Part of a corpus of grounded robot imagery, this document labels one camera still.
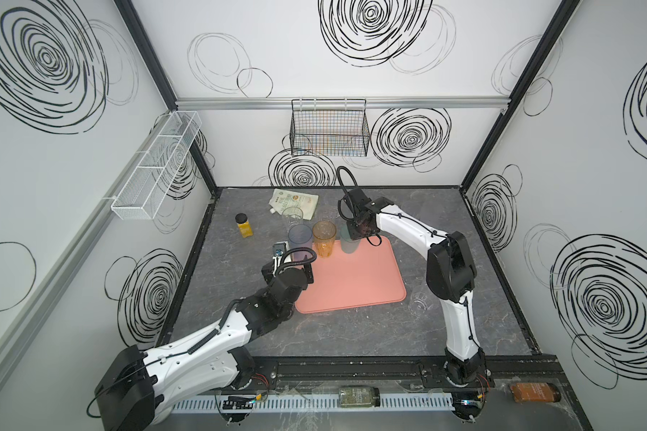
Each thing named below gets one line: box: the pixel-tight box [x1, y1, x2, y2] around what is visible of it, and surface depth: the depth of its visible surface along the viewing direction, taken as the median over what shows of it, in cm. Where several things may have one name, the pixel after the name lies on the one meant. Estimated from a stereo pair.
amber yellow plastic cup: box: [312, 219, 337, 258], surface depth 95 cm
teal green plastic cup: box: [339, 219, 361, 255], surface depth 93 cm
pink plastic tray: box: [294, 236, 407, 315], surface depth 95 cm
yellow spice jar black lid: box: [234, 211, 254, 238], surface depth 101 cm
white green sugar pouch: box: [268, 188, 320, 221], surface depth 117 cm
